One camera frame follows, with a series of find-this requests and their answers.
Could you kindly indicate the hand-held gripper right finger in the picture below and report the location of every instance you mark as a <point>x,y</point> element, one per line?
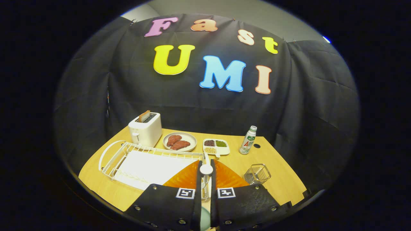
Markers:
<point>247,205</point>

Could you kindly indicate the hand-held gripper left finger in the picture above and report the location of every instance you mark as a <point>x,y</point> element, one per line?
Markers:
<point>167,205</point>

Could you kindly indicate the pale green plate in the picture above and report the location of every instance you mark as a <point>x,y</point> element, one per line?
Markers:
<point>205,219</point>

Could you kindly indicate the beige plate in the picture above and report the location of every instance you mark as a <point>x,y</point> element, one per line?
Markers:
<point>191,139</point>

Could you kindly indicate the white divided bean tray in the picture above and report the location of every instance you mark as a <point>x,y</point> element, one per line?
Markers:
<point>224,150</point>

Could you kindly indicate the red meat piece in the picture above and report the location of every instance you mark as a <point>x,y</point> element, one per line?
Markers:
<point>173,140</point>
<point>181,145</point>

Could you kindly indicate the white green drink bottle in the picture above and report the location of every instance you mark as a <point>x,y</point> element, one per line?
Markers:
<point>248,142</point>

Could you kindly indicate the white toaster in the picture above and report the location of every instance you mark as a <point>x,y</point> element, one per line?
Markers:
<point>147,133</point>

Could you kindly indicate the toast slice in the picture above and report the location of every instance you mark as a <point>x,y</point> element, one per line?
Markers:
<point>144,116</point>

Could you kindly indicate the black backdrop cloth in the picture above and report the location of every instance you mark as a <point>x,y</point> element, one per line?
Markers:
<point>305,112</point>

